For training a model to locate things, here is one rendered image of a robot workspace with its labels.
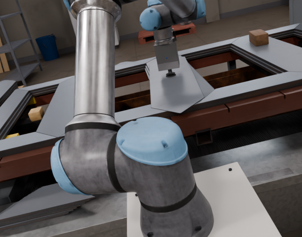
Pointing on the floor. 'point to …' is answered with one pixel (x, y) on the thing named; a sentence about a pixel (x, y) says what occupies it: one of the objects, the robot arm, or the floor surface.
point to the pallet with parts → (171, 28)
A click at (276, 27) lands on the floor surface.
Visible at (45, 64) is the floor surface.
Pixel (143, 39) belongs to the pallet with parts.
